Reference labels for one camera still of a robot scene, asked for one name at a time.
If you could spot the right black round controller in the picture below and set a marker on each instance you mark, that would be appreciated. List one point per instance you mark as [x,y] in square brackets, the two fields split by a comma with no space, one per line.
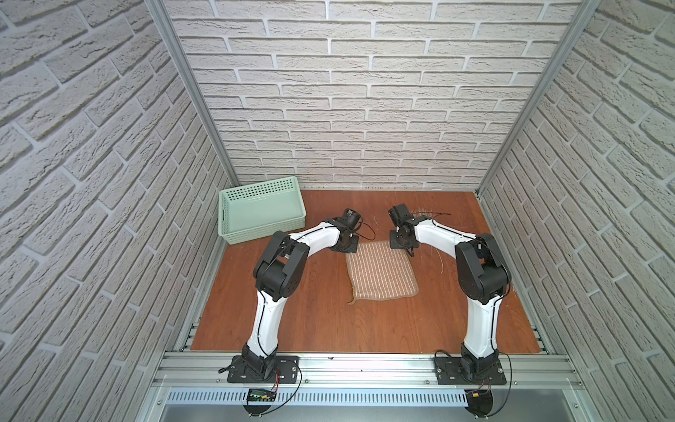
[479,402]

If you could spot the aluminium mounting rail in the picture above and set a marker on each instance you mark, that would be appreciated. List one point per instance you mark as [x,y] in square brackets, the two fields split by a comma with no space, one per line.
[357,379]

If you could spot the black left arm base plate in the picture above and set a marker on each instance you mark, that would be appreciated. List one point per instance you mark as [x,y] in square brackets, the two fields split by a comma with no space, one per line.
[279,368]

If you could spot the pink white striped dishcloth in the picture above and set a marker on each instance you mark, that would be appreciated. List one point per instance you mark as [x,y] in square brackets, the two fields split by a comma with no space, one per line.
[379,273]

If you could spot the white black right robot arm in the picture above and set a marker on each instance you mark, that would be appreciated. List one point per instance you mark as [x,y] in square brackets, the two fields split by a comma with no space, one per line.
[483,277]

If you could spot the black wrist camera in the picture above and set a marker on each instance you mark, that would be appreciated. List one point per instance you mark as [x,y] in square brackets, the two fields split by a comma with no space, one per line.
[351,219]
[400,215]

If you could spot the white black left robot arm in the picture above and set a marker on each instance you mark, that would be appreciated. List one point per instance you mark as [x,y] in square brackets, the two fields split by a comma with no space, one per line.
[278,274]

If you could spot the mint green perforated plastic basket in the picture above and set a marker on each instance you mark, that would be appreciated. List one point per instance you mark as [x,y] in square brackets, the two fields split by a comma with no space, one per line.
[258,210]

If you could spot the left green circuit board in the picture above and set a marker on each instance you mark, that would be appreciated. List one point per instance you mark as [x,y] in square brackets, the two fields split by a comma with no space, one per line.
[261,396]

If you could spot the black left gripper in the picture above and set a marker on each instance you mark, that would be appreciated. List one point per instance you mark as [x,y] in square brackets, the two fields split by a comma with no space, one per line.
[345,244]

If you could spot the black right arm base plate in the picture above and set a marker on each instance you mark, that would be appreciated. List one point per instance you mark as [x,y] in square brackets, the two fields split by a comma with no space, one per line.
[466,370]

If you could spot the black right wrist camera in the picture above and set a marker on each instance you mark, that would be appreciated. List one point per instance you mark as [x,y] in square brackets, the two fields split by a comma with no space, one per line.
[400,215]

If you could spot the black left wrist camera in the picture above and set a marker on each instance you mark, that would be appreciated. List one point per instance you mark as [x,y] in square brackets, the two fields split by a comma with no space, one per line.
[351,219]

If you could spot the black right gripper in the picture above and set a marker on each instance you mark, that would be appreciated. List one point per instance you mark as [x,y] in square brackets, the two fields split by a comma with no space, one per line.
[401,247]

